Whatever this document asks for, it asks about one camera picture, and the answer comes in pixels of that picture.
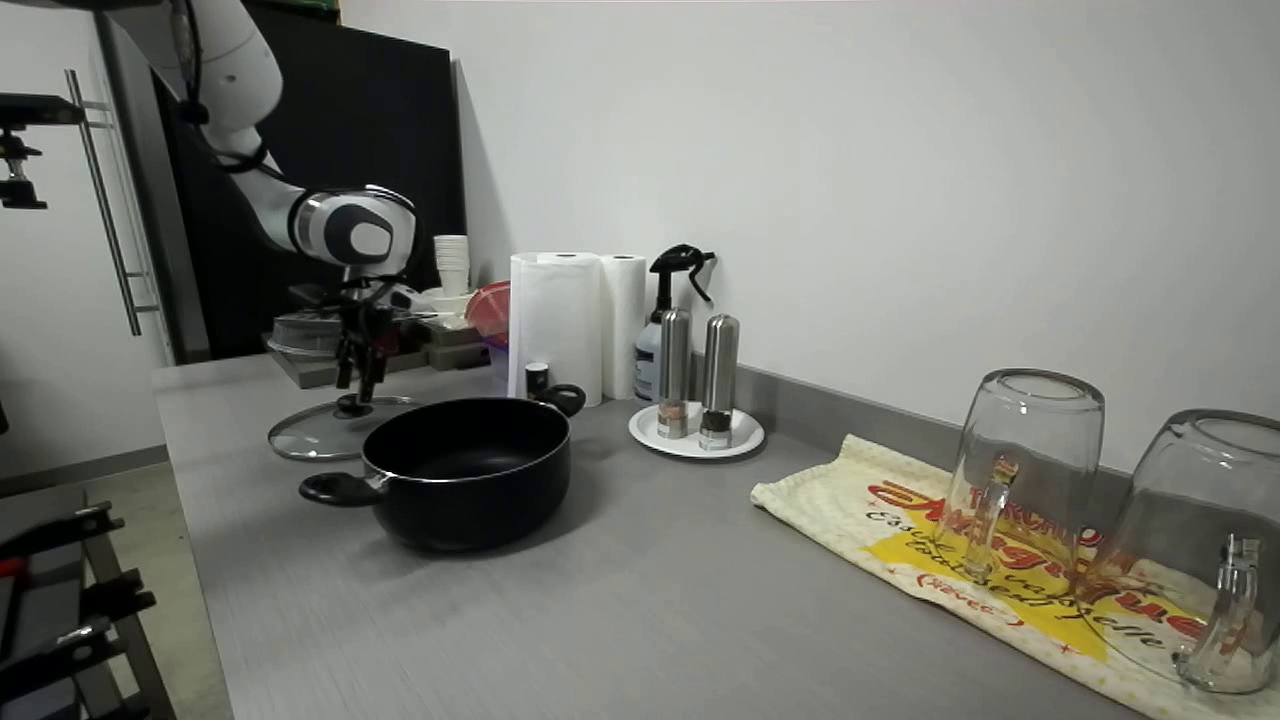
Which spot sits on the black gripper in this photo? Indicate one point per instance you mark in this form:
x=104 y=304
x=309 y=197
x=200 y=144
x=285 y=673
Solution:
x=366 y=315

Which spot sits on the glass lid with black knob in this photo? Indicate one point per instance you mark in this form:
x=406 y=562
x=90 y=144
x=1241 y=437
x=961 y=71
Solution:
x=313 y=435

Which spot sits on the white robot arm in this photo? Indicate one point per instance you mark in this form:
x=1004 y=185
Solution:
x=242 y=55

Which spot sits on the red-lid rectangular container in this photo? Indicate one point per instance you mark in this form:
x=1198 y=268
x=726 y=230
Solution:
x=490 y=316

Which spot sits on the clear container with white items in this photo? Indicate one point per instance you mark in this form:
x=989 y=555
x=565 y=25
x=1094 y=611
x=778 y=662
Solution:
x=304 y=338

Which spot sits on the white cup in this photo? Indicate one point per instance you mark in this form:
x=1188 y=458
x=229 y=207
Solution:
x=451 y=267

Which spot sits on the white paper towel roll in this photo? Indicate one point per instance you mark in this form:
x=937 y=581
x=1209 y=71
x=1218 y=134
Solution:
x=625 y=321
x=552 y=321

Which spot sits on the white cabinet door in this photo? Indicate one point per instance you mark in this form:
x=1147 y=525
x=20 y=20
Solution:
x=62 y=361

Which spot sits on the steel spice grinder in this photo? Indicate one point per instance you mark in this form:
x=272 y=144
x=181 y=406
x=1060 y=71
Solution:
x=672 y=361
x=720 y=364

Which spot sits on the small white plate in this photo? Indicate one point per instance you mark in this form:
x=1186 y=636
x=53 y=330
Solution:
x=744 y=437

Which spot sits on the cream cloth with red print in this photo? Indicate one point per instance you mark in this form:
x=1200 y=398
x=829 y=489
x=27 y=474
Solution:
x=853 y=515

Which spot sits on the upturned clear glass jar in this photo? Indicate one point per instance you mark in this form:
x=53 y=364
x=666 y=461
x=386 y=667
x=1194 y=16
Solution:
x=1024 y=453
x=1200 y=492

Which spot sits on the black camera on mount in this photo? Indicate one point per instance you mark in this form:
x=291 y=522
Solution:
x=20 y=144

